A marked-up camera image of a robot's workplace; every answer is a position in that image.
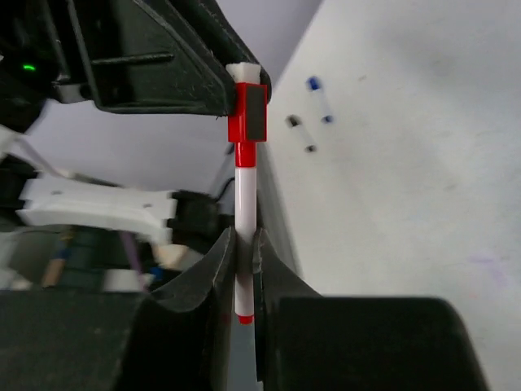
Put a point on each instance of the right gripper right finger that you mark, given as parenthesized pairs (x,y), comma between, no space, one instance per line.
(306,341)

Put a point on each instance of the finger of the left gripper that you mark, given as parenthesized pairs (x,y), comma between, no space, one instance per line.
(166,57)

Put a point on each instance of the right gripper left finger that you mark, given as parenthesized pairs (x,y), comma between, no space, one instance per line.
(176,338)

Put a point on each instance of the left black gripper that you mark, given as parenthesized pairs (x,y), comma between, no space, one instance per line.
(41,58)

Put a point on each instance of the red cap thin pen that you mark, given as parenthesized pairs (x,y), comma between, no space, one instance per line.
(247,127)

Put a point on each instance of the blue thin pen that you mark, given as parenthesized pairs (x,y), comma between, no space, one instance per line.
(315,87)

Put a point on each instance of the black thin pen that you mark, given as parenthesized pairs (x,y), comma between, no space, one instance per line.
(297,126)

